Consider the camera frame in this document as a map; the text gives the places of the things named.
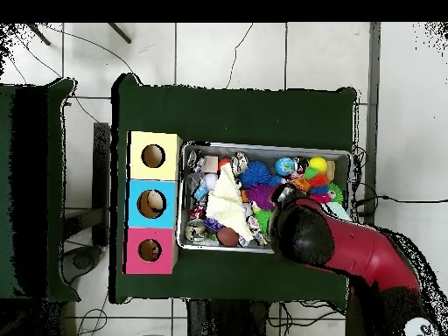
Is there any black stand leg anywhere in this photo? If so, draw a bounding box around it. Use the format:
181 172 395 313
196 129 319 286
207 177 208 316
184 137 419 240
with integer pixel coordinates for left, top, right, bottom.
27 22 52 46
108 22 132 45

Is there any brown toy football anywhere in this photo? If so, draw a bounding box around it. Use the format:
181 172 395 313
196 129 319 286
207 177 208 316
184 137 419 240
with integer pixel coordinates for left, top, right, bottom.
215 227 241 248

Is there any blue spiky ball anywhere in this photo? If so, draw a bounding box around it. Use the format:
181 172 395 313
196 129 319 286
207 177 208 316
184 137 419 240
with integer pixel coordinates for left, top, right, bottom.
239 160 273 188

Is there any bright green spiky ball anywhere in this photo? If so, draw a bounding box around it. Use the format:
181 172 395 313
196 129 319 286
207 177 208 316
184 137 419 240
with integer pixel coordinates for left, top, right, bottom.
253 208 273 236

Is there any shallow wire mesh bin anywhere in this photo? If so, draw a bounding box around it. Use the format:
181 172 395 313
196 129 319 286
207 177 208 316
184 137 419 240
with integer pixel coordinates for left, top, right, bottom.
176 141 353 255

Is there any yellow ball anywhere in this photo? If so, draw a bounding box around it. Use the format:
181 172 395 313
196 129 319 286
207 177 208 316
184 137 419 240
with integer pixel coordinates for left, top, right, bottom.
308 156 329 174

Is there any cream knitted cloth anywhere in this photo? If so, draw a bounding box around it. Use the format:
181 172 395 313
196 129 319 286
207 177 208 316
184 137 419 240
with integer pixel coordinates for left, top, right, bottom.
205 162 255 244

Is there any wooden box with three holes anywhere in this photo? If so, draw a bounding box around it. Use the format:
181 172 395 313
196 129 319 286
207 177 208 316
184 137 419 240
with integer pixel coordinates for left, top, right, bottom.
122 129 184 276

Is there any thin black cable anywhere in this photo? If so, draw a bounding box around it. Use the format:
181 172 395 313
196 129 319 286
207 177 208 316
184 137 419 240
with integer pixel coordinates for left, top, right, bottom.
225 22 254 89
354 194 448 206

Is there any purple spiky toy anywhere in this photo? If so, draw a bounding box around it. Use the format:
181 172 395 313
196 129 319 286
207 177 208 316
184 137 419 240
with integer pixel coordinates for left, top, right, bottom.
244 185 276 211

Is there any mint green knitted cloth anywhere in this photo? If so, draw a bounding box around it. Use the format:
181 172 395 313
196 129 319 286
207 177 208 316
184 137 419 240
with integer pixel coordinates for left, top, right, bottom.
321 201 353 221

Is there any black upright panel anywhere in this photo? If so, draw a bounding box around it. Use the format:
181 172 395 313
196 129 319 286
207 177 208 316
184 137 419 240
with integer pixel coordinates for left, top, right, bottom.
92 122 111 246

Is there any globe print ball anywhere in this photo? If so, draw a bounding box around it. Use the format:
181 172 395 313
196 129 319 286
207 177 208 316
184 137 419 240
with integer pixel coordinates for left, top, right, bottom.
275 156 296 177

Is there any grey stand base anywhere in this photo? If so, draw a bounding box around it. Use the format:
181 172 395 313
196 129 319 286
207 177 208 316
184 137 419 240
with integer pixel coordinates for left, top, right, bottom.
61 244 104 284

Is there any dark green tablecloth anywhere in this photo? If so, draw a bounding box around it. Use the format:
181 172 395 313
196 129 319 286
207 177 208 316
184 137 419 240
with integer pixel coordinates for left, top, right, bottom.
0 77 81 303
108 73 358 309

